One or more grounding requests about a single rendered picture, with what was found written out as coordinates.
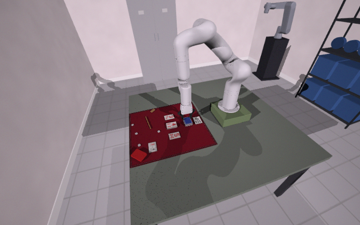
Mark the red rectangular box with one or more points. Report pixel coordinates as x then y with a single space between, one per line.
138 155

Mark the white playing card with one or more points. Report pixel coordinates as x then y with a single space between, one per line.
174 135
197 120
171 124
168 117

